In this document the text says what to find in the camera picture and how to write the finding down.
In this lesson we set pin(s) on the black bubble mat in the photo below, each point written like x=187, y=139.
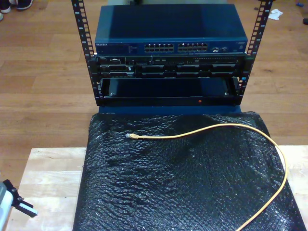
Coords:
x=168, y=180

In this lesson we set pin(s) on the black rack shelf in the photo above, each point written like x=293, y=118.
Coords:
x=168, y=101

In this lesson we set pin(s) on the person's dark shoe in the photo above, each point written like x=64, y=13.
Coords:
x=24, y=3

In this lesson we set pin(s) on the black rack server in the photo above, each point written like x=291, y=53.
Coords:
x=192, y=69

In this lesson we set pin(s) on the white crumpled paper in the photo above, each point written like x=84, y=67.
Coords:
x=275, y=14

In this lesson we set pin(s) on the small blue object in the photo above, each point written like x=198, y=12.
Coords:
x=299, y=4

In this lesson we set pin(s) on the blue base plate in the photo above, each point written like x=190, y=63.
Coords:
x=156, y=110

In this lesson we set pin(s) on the black perforated rack post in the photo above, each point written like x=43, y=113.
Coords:
x=261, y=19
x=81, y=24

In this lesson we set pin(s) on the blue network switch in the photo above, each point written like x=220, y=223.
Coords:
x=168, y=24

